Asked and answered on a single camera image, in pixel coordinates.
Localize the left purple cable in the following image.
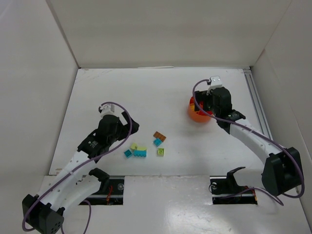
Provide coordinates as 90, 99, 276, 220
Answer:
21, 102, 134, 234

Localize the lime green lego brick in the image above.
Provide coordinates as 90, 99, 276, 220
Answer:
157, 148, 164, 156

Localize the aluminium rail right side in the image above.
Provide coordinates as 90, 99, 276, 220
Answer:
243, 69, 272, 139

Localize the teal small lego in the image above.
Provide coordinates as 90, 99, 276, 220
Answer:
124, 150, 132, 158
153, 138, 162, 147

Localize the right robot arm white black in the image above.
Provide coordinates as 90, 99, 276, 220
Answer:
192, 87, 305, 198

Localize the teal long lego brick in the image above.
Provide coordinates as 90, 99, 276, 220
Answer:
133, 150, 147, 157

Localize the teal small lego left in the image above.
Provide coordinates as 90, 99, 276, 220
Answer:
124, 150, 132, 158

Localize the yellow orange long lego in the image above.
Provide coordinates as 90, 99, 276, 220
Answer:
190, 103, 195, 112

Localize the teal small lego middle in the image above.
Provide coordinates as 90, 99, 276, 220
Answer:
153, 138, 162, 147

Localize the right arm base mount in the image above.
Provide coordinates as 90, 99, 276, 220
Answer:
209, 167, 257, 205

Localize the pale yellow small lego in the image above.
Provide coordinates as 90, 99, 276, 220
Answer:
130, 143, 138, 151

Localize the orange round divided container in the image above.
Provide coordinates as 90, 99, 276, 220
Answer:
187, 97, 211, 123

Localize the purple cable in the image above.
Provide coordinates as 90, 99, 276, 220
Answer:
21, 102, 134, 234
192, 78, 305, 207

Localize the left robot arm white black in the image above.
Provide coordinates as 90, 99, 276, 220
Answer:
21, 110, 139, 234

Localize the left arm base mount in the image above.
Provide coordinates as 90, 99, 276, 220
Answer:
85, 168, 125, 206

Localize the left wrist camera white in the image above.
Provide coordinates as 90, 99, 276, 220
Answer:
98, 104, 115, 117

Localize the brown lego brick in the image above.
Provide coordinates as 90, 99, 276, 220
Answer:
153, 131, 166, 142

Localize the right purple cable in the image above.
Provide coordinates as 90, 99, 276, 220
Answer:
192, 78, 305, 207

